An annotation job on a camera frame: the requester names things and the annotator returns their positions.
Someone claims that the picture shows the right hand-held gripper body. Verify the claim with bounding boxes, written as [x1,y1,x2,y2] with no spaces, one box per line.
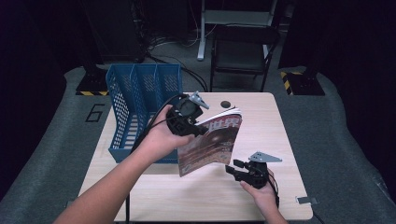
[244,150,283,189]

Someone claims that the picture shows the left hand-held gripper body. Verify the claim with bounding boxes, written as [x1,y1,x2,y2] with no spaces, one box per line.
[165,91,210,137]

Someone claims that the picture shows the magazine with reddish cover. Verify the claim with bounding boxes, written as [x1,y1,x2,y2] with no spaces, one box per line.
[177,106,244,178]

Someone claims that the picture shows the blue plastic file rack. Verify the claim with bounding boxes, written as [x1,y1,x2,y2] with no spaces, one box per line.
[105,63,184,164]

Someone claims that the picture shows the person's right hand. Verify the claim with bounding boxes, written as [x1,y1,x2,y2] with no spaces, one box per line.
[239,170,278,213]

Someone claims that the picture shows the person's left hand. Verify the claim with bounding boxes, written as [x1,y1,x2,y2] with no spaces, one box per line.
[137,104,196,163]

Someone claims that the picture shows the black folding chair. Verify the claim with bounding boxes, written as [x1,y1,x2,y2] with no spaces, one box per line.
[209,24,280,93]

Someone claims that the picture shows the black striped stand base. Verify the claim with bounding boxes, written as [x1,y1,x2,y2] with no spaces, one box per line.
[75,60,110,97]
[279,68,327,97]

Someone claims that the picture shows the dark cabinet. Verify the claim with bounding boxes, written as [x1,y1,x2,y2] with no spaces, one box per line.
[78,0,148,63]

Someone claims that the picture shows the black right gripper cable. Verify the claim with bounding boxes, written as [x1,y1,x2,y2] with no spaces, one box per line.
[266,171,325,224]

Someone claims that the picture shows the bundle of floor cables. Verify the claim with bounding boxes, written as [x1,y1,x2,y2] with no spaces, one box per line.
[145,32,209,93]

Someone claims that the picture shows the white metal stand frame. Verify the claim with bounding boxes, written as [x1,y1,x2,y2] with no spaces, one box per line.
[196,0,278,62]

